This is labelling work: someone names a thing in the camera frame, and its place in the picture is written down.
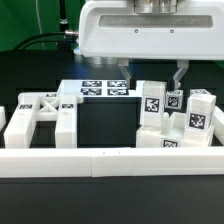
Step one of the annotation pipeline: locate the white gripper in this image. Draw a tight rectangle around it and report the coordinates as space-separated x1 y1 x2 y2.
79 0 224 90

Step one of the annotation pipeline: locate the white chair seat part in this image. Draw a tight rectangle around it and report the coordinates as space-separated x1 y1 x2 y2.
136 112 214 148

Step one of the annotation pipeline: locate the white front fence bar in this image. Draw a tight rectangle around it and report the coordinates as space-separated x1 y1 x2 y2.
0 147 224 178

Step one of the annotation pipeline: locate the white side block left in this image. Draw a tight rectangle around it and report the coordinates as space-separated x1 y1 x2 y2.
0 106 6 131

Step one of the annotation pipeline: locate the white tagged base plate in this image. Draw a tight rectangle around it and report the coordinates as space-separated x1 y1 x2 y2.
57 80 143 98

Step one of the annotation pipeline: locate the black cable with connector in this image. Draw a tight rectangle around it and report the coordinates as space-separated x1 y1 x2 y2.
13 29 81 51

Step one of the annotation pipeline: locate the white chair back frame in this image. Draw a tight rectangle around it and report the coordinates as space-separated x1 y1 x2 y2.
4 92 84 149

